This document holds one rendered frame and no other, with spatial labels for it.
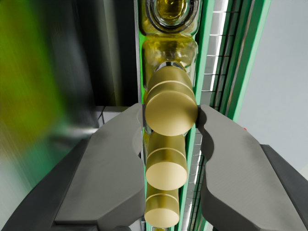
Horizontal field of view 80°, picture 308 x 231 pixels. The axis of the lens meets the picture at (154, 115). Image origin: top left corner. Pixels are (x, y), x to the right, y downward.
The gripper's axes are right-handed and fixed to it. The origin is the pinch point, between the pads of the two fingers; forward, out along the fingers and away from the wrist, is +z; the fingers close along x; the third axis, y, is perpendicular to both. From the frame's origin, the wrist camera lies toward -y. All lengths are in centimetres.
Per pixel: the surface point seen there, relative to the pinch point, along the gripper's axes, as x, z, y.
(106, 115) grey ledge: -14.5, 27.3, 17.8
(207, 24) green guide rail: 5.5, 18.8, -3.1
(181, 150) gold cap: 1.1, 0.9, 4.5
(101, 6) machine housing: -15.2, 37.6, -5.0
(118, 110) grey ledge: -11.3, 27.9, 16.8
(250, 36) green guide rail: 12.4, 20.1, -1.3
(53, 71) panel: -12.3, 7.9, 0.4
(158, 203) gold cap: -0.7, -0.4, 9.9
